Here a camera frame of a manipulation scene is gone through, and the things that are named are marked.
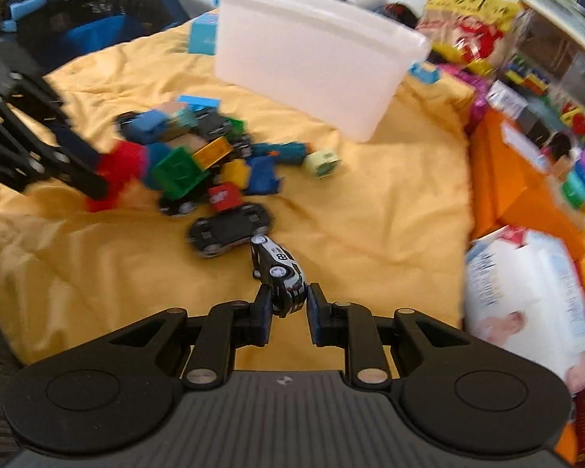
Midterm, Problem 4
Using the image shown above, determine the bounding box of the black white toy car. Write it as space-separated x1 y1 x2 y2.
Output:
250 234 308 318

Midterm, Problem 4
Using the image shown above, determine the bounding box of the long red duplo brick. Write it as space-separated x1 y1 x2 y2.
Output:
86 140 147 213

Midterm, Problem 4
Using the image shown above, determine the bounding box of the green duplo brick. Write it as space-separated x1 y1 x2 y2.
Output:
151 148 208 200

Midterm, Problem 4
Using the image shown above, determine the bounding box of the yellow duplo brick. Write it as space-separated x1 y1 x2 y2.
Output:
192 136 233 170

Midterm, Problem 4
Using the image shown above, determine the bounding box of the small red cube block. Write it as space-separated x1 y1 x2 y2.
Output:
208 182 244 213

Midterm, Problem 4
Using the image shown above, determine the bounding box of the black toy sports car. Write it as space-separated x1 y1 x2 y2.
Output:
187 203 272 258

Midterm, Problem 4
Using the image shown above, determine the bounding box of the dark blue bag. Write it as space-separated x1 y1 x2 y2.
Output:
0 0 189 73

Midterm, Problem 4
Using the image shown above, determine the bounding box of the yellow quilted cloth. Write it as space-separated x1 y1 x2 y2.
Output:
0 25 472 363

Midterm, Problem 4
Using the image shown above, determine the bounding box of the blue duplo brick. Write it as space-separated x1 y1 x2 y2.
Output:
116 110 170 145

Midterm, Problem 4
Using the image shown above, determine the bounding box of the blue arch block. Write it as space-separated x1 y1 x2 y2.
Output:
245 155 281 195

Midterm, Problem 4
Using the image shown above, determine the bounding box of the pale green toy block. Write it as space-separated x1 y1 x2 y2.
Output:
303 150 340 179

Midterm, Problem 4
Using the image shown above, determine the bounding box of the light blue flat brick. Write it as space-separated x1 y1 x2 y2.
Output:
177 95 221 111

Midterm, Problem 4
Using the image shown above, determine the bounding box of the white baby wipes pack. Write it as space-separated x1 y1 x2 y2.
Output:
464 226 585 395

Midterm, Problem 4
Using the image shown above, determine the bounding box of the light blue small box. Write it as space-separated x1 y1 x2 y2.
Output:
188 13 218 56

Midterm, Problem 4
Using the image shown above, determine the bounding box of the teal toy figure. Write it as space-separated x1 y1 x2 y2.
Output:
251 142 313 166

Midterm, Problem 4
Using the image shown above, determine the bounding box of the orange cardboard box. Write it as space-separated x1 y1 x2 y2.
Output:
469 109 585 261

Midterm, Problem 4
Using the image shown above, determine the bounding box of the white plastic storage bin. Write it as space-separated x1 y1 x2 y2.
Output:
214 0 431 143

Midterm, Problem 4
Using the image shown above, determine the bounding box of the shrimp cracker snack bag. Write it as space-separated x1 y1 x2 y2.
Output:
416 0 522 76

